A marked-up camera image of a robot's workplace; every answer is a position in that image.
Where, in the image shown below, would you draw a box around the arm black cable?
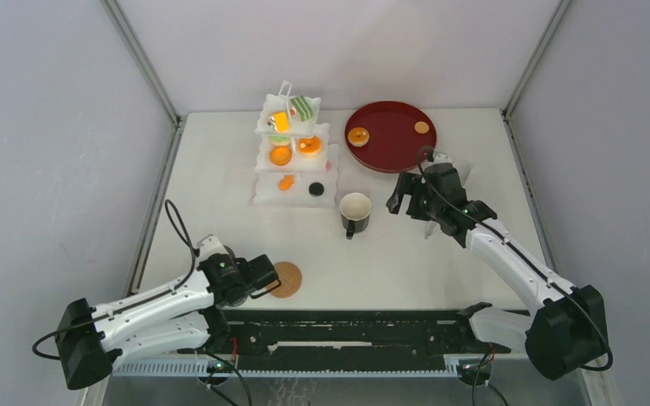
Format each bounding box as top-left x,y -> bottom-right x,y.
31,199 -> 200,361
416,145 -> 614,373

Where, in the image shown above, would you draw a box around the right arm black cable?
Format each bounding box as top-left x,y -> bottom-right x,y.
416,145 -> 614,373

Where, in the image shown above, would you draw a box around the tan macaron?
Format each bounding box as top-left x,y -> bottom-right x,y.
414,121 -> 430,134

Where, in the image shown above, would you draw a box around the green striped cake slice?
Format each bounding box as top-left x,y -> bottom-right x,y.
289,96 -> 314,122

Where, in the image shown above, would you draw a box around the metal tongs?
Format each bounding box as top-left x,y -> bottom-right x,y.
424,221 -> 437,239

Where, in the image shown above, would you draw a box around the black cookie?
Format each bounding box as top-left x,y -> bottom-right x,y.
308,182 -> 324,197

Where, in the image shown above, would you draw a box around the light brown coaster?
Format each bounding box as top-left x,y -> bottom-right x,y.
267,261 -> 302,299

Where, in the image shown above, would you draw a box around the orange cream cupcake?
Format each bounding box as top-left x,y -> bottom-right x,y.
346,127 -> 370,147

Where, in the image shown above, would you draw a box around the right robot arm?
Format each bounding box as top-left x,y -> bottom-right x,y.
386,162 -> 614,381

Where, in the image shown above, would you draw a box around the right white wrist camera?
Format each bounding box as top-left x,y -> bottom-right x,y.
428,151 -> 454,166

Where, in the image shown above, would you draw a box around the yellow cake slice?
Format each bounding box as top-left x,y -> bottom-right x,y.
267,111 -> 290,134

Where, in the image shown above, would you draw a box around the orange donut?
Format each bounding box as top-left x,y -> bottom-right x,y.
296,135 -> 322,157

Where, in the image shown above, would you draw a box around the white cable duct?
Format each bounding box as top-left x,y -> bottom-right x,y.
112,358 -> 460,378

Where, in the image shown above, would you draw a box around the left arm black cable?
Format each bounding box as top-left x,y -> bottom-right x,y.
31,199 -> 200,361

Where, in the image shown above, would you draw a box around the black mug white inside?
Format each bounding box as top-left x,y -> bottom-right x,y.
339,193 -> 372,240

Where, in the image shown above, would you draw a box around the green donut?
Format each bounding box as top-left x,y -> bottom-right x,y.
269,135 -> 291,147

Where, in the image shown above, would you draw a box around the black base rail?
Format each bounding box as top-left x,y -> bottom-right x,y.
129,308 -> 512,372

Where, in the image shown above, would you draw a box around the red round tray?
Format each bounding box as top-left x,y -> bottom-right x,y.
344,101 -> 438,173

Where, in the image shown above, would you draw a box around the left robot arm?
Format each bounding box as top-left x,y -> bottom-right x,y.
54,252 -> 282,390

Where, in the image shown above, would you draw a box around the white tiered dessert stand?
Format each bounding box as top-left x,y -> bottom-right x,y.
252,80 -> 339,208

